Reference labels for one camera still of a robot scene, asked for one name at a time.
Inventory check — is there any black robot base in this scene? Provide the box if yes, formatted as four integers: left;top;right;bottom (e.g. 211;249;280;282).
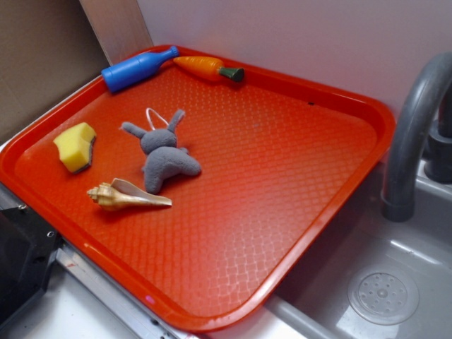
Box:
1;204;61;328

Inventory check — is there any yellow green sponge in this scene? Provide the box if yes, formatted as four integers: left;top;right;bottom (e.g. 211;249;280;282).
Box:
53;122;97;173

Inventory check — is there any orange plastic tray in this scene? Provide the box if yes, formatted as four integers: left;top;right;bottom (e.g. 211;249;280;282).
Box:
1;62;395;333

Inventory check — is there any grey plush bunny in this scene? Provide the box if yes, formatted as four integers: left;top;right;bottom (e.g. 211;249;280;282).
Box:
121;109;201;194

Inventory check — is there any orange toy carrot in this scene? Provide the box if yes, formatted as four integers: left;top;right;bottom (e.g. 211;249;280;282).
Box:
173;56;244;83

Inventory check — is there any beige conch seashell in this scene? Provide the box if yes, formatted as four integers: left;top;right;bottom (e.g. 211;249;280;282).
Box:
87;178;172;211

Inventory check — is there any blue plastic toy bottle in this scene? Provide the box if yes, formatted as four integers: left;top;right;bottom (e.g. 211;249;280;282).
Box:
101;46;179;93

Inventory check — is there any grey plastic toy sink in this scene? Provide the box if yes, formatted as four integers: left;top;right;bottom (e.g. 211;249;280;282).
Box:
266;167;451;338

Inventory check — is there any grey toy faucet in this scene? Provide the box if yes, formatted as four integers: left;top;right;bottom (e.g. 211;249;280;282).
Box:
381;52;451;222

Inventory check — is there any brown cardboard panel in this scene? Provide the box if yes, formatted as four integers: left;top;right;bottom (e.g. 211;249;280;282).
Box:
1;1;108;142

